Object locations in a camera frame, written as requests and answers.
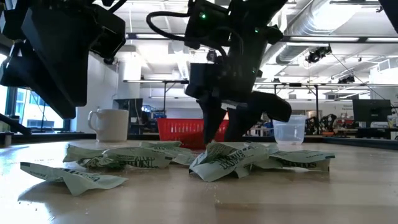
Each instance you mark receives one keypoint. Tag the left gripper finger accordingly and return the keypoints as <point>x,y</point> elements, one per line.
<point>31,77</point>
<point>76,77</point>

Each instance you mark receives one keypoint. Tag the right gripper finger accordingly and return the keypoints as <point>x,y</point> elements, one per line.
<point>213,121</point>
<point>241,124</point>

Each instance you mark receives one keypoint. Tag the background black robot arm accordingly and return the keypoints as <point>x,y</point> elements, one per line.
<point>326,123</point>

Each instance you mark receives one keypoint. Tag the large window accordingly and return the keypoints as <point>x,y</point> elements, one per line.
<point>34,105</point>

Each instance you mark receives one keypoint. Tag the red plastic basket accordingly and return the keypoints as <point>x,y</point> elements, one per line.
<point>180,132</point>

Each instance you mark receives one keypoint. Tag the black tripod stand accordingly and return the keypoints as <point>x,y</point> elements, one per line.
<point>43,119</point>

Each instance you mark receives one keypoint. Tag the clear plastic cup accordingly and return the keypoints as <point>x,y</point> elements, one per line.
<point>289,130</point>

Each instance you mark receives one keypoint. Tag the white ceramic mug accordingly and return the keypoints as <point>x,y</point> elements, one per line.
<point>110,126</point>

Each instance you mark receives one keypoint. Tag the black computer monitor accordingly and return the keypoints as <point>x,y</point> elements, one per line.
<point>129,109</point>
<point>371,113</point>

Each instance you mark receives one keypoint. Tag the long ceiling light strip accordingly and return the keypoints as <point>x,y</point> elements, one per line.
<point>323,39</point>

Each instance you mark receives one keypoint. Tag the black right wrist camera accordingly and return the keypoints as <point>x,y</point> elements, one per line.
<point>203,77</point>

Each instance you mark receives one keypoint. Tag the black ceiling camera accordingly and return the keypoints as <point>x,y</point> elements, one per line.
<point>212,56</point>

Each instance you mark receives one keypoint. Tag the black metal rack frame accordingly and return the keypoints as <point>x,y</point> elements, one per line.
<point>295,84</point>
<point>174,82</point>

